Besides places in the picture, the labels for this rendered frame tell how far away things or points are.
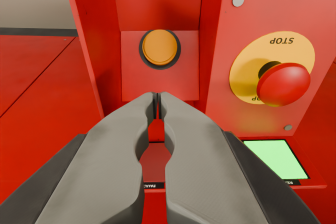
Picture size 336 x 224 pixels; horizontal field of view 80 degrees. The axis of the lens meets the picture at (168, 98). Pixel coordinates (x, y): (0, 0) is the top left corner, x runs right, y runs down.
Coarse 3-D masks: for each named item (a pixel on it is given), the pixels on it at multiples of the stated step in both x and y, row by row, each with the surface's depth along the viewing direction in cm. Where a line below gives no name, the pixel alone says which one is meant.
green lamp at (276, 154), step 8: (248, 144) 22; (256, 144) 22; (264, 144) 22; (272, 144) 22; (280, 144) 22; (256, 152) 21; (264, 152) 21; (272, 152) 21; (280, 152) 21; (288, 152) 21; (264, 160) 20; (272, 160) 20; (280, 160) 20; (288, 160) 20; (296, 160) 20; (272, 168) 19; (280, 168) 19; (288, 168) 19; (296, 168) 19; (280, 176) 19; (288, 176) 19; (296, 176) 19; (304, 176) 19
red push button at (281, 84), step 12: (264, 72) 16; (276, 72) 15; (288, 72) 15; (300, 72) 15; (264, 84) 15; (276, 84) 15; (288, 84) 15; (300, 84) 15; (264, 96) 16; (276, 96) 16; (288, 96) 16; (300, 96) 16
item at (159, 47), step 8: (152, 32) 22; (160, 32) 22; (168, 32) 22; (144, 40) 22; (152, 40) 22; (160, 40) 22; (168, 40) 22; (144, 48) 22; (152, 48) 22; (160, 48) 22; (168, 48) 22; (176, 48) 22; (152, 56) 22; (160, 56) 22; (168, 56) 22; (160, 64) 22
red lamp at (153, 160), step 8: (152, 144) 22; (160, 144) 22; (144, 152) 21; (152, 152) 21; (160, 152) 21; (168, 152) 21; (144, 160) 20; (152, 160) 20; (160, 160) 20; (168, 160) 20; (144, 168) 19; (152, 168) 19; (160, 168) 19; (144, 176) 19; (152, 176) 19; (160, 176) 19
